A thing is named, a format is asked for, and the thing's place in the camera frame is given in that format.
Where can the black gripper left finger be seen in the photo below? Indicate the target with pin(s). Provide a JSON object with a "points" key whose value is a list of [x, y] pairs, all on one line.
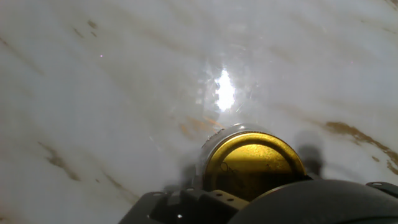
{"points": [[186, 208]]}

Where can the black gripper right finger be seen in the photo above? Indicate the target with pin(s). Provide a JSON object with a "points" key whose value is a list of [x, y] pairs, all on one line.
{"points": [[387, 188]]}

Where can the glass jar gold lid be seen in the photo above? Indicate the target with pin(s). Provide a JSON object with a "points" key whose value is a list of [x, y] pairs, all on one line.
{"points": [[252, 161]]}

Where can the marble pattern mat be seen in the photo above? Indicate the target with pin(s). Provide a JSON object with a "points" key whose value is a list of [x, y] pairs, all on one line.
{"points": [[93, 93]]}

